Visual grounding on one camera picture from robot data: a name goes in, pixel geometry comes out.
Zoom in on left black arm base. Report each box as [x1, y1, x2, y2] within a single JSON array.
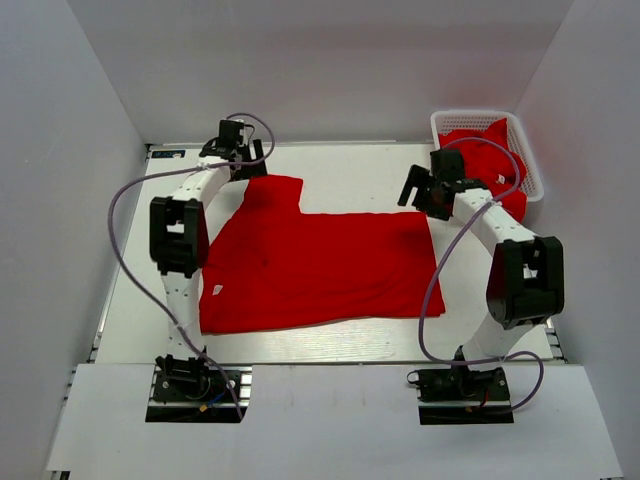
[[145, 355, 252, 424]]

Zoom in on red t shirt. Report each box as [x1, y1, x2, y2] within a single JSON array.
[[199, 175, 445, 335]]

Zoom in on white plastic basket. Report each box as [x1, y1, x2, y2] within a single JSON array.
[[430, 109, 544, 205]]

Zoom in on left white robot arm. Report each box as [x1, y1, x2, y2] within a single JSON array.
[[149, 113, 270, 357]]

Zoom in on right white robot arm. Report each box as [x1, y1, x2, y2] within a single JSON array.
[[398, 149, 565, 399]]

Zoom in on blue table label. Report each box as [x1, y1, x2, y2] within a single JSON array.
[[151, 150, 186, 159]]

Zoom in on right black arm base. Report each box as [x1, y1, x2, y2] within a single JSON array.
[[406, 366, 514, 426]]

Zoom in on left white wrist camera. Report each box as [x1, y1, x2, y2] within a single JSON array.
[[237, 120, 256, 146]]

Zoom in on red t shirts in basket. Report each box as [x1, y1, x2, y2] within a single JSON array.
[[438, 118, 527, 196]]

